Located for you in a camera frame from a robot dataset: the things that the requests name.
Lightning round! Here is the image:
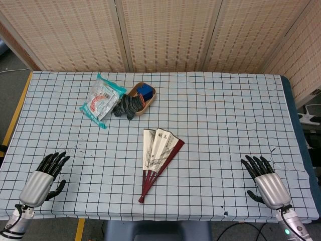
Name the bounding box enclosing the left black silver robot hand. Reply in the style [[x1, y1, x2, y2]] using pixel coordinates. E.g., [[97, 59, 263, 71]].
[[19, 151, 71, 208]]

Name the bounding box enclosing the white floor cable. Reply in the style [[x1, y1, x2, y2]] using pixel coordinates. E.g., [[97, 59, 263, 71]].
[[0, 67, 29, 74]]

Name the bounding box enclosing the teal silver snack bag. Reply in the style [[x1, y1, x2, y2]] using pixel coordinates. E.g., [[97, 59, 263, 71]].
[[79, 73, 127, 130]]

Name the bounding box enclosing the woven folding screen panel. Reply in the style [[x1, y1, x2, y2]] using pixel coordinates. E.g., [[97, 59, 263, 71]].
[[263, 0, 321, 109], [203, 0, 317, 75], [115, 0, 224, 73], [0, 15, 47, 72], [0, 0, 130, 72]]

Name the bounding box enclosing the red-ribbed paper folding fan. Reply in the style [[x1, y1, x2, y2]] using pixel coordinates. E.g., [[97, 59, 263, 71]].
[[138, 128, 186, 204]]

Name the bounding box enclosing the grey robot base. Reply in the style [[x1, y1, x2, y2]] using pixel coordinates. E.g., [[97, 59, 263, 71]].
[[103, 220, 213, 241]]

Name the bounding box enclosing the dark blue table pad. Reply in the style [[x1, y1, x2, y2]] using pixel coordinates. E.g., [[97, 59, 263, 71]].
[[279, 75, 321, 181]]

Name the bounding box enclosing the oval wooden tray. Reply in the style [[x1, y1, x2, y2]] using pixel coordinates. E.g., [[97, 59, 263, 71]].
[[127, 82, 158, 117]]

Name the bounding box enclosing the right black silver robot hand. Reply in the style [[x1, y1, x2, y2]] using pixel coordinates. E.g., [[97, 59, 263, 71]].
[[240, 155, 292, 210]]

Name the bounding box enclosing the blue box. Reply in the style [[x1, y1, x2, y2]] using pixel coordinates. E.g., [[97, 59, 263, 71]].
[[136, 84, 154, 100]]

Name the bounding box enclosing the black floor cable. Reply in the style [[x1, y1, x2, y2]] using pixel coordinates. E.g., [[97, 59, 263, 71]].
[[216, 221, 267, 241]]

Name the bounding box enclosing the white black grid tablecloth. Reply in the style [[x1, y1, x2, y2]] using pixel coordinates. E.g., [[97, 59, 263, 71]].
[[0, 71, 319, 224]]

